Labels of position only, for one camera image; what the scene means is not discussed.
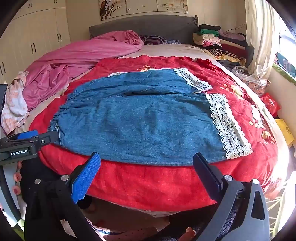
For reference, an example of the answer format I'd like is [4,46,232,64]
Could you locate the red floral blanket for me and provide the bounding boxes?
[29,55,286,212]

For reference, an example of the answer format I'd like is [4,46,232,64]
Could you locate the cream curtain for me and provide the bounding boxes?
[245,0,285,80]

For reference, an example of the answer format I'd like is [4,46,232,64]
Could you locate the pink floral pillow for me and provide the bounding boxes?
[243,79,270,97]

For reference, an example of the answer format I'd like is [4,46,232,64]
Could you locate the person's left hand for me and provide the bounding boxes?
[13,161,24,195]

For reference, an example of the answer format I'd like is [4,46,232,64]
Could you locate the white wire rack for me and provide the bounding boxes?
[265,197,284,241]

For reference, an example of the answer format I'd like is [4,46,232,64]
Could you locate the blue denim pants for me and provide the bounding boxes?
[55,68,253,167]

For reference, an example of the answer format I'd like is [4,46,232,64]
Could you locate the red plastic bag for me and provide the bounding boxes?
[260,93,282,118]

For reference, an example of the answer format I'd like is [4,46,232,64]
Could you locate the pile of folded clothes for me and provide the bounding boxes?
[192,24,254,68]

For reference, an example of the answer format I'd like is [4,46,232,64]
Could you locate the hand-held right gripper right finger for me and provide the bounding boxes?
[192,152,271,241]

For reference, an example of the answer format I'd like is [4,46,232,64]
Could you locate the cream wardrobe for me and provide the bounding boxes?
[0,0,71,84]

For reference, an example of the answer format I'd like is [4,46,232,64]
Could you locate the green sill cover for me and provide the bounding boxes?
[272,62,296,83]

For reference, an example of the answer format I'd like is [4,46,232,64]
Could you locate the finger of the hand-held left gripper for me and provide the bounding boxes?
[17,130,59,149]

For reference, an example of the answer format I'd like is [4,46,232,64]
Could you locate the pink quilt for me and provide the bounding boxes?
[23,30,145,112]

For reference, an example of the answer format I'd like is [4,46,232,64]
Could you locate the pink white patterned cloth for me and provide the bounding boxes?
[1,71,30,135]

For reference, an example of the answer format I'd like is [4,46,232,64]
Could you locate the green cushion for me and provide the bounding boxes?
[275,53,296,78]

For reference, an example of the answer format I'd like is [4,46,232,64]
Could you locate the yellow box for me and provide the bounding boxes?
[275,119,295,149]

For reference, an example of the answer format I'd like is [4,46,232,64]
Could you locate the dark striped pillow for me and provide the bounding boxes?
[139,35,168,45]

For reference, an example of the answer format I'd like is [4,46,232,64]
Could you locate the wall painting panel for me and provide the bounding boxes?
[157,0,188,15]
[99,0,127,20]
[126,0,158,13]

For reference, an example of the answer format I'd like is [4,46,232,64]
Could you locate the grey bed headboard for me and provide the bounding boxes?
[89,16,199,45]

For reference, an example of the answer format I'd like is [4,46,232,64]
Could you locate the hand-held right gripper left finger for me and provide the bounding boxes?
[24,152,102,241]

